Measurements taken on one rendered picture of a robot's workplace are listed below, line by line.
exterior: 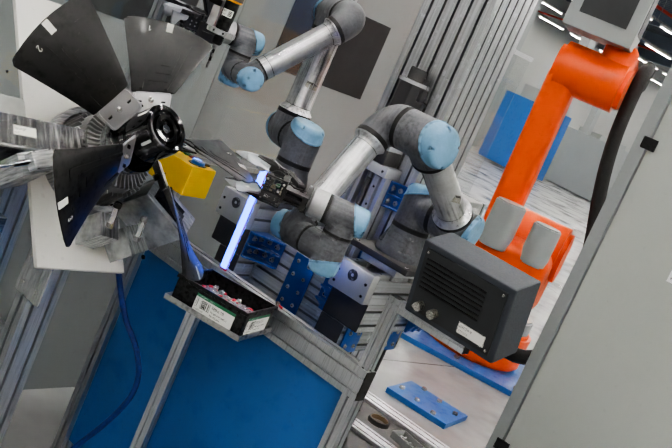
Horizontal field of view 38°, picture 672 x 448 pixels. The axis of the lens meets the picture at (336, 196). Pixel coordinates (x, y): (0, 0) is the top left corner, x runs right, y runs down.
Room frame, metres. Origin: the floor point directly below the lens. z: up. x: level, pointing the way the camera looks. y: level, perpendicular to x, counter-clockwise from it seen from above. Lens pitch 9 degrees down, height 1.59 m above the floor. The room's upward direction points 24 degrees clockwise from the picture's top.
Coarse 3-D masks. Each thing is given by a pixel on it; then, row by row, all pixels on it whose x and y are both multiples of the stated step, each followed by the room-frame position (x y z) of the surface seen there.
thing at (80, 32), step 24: (72, 0) 2.12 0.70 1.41; (72, 24) 2.11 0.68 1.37; (96, 24) 2.15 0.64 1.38; (24, 48) 2.05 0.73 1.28; (48, 48) 2.08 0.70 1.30; (72, 48) 2.11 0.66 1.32; (96, 48) 2.14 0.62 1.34; (24, 72) 2.06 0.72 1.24; (48, 72) 2.09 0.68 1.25; (72, 72) 2.12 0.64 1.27; (96, 72) 2.14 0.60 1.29; (120, 72) 2.17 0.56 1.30; (72, 96) 2.13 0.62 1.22; (96, 96) 2.16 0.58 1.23
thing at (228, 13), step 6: (228, 0) 2.30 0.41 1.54; (228, 6) 2.30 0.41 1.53; (234, 6) 2.30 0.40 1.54; (222, 12) 2.30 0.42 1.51; (228, 12) 2.30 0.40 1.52; (234, 12) 2.30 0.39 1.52; (222, 18) 2.30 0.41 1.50; (228, 18) 2.30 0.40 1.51; (234, 18) 2.31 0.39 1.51; (222, 24) 2.30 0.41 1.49; (228, 24) 2.30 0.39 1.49; (228, 30) 2.31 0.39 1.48; (216, 36) 2.30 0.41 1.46; (222, 36) 2.30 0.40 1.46; (216, 42) 2.30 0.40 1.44
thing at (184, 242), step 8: (168, 192) 2.20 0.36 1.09; (168, 200) 2.25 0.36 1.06; (176, 208) 2.18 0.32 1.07; (176, 216) 2.14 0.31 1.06; (184, 232) 2.17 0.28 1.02; (184, 240) 2.15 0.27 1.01; (184, 248) 2.13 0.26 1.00; (184, 256) 2.11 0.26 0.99; (192, 256) 2.19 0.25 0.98; (184, 264) 2.10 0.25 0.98; (192, 264) 2.16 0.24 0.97; (200, 264) 2.30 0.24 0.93; (184, 272) 2.09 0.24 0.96; (192, 272) 2.14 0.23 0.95; (200, 272) 2.23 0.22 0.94; (192, 280) 2.13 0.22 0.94
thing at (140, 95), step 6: (138, 96) 2.29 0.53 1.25; (144, 96) 2.30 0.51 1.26; (150, 96) 2.30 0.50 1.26; (156, 96) 2.30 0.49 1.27; (162, 96) 2.30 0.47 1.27; (168, 96) 2.30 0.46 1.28; (144, 102) 2.28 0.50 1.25; (156, 102) 2.29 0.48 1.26; (168, 102) 2.29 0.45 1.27; (144, 108) 2.27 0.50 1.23
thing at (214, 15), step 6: (210, 0) 2.29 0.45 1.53; (216, 0) 2.29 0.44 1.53; (222, 0) 2.29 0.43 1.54; (216, 6) 2.30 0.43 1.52; (222, 6) 2.32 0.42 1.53; (210, 12) 2.30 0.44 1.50; (216, 12) 2.30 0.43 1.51; (210, 18) 2.30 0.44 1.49; (216, 18) 2.30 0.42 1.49; (210, 24) 2.30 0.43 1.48; (210, 30) 2.28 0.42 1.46; (216, 30) 2.28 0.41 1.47; (222, 30) 2.29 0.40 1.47; (228, 36) 2.29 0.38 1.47; (234, 36) 2.31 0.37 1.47
